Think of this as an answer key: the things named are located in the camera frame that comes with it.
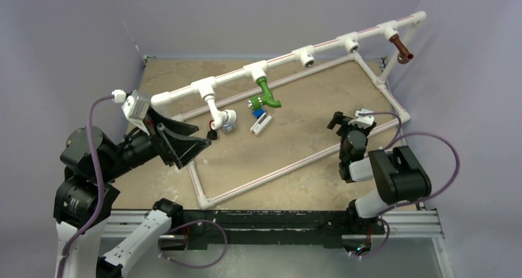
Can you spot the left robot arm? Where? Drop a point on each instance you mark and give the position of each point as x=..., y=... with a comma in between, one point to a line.
x=83, y=202

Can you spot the black faucet red knob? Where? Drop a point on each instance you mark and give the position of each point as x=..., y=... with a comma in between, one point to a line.
x=212, y=133

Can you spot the green water faucet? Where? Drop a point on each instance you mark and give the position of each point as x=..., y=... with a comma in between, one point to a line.
x=266, y=99

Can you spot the white pipe frame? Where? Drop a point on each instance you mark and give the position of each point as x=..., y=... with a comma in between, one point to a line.
x=293, y=163

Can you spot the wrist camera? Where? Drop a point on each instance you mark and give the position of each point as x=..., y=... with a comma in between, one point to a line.
x=363, y=118
x=135, y=109

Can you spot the white water faucet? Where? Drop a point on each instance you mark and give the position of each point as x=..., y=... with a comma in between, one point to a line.
x=219, y=118

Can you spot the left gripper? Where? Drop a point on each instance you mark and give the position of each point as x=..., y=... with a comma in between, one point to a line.
x=181, y=148

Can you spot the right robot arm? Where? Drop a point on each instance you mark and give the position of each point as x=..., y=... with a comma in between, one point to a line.
x=398, y=175

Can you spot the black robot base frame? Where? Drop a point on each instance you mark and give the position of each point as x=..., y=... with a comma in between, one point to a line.
x=327, y=228

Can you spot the brown water faucet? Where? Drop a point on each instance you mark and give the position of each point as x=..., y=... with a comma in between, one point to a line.
x=404, y=55

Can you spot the metal corner bracket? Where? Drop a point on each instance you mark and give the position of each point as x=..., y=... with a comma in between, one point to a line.
x=146, y=58

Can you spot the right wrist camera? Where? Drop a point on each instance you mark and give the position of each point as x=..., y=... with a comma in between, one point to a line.
x=363, y=118

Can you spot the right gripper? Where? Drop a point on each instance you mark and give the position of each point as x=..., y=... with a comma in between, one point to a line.
x=340, y=119

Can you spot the white faucet blue handle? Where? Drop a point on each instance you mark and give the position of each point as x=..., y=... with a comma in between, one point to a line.
x=262, y=121

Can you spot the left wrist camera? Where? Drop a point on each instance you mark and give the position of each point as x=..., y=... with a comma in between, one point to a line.
x=135, y=109

